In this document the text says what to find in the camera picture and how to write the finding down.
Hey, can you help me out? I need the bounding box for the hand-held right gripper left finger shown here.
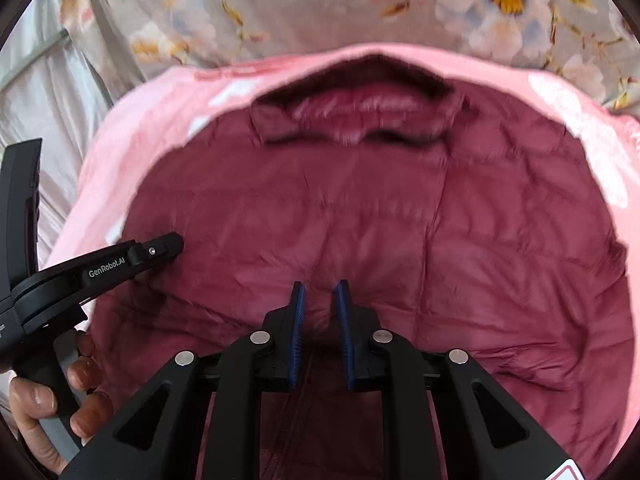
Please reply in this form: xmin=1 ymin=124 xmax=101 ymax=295
xmin=59 ymin=281 xmax=307 ymax=480

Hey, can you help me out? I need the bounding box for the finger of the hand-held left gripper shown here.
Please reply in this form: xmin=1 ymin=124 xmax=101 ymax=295
xmin=129 ymin=232 xmax=185 ymax=275

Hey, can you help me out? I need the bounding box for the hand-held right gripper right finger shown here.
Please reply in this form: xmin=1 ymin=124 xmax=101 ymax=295
xmin=333 ymin=279 xmax=573 ymax=480

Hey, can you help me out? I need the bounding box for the maroon puffer jacket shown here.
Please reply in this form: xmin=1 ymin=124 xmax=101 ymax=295
xmin=89 ymin=51 xmax=637 ymax=480

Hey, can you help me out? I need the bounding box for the person's left hand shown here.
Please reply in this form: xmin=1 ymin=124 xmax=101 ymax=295
xmin=9 ymin=331 xmax=114 ymax=477

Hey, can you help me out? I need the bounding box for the pink bow-print blanket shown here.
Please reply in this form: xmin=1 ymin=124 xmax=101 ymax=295
xmin=42 ymin=42 xmax=640 ymax=480

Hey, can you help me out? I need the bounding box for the grey floral bed sheet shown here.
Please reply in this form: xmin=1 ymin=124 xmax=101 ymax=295
xmin=60 ymin=0 xmax=640 ymax=117

